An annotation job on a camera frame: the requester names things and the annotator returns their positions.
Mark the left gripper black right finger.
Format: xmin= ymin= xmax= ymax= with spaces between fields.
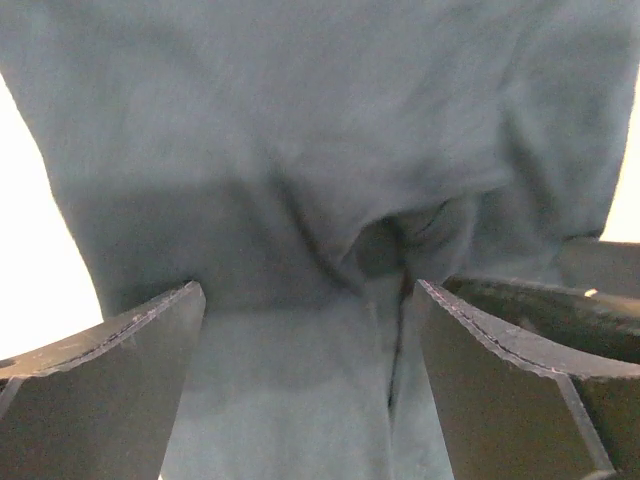
xmin=412 ymin=281 xmax=639 ymax=479

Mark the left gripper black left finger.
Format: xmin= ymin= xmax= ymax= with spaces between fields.
xmin=1 ymin=282 xmax=206 ymax=480

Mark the black t shirt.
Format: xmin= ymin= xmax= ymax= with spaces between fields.
xmin=1 ymin=1 xmax=639 ymax=479

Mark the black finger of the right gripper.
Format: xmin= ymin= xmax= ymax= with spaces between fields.
xmin=444 ymin=240 xmax=639 ymax=363

